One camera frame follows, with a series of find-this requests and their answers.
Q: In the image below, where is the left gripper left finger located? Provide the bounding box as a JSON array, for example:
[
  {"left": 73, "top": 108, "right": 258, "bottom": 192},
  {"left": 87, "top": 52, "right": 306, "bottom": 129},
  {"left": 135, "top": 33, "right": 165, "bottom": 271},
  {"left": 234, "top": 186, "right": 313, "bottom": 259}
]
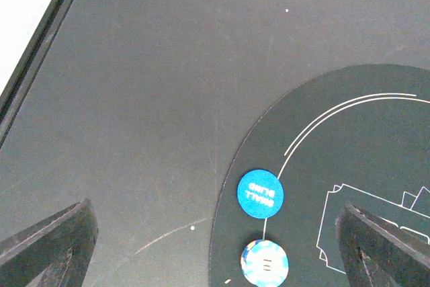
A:
[{"left": 1, "top": 198, "right": 99, "bottom": 286}]

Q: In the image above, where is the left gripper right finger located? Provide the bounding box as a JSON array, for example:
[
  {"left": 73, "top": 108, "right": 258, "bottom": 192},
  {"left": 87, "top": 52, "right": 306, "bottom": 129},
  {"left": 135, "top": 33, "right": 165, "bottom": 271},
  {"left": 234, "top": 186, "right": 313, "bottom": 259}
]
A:
[{"left": 337, "top": 203, "right": 429, "bottom": 286}]

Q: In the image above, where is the white chip mat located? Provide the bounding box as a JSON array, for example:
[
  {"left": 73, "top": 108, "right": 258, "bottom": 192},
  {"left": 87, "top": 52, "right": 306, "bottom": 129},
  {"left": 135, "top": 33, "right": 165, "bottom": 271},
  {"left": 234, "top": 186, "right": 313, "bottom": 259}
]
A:
[{"left": 241, "top": 239, "right": 289, "bottom": 287}]

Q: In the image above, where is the blue small blind button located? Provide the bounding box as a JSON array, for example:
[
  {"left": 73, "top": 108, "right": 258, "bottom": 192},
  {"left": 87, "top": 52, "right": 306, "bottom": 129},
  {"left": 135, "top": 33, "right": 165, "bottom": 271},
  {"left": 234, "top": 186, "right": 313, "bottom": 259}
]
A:
[{"left": 236, "top": 169, "right": 284, "bottom": 219}]

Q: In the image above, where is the round black poker mat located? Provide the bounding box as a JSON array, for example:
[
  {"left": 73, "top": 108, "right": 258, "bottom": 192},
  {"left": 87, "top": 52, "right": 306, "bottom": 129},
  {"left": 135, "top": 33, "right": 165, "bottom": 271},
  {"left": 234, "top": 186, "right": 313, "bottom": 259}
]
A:
[{"left": 209, "top": 65, "right": 429, "bottom": 286}]

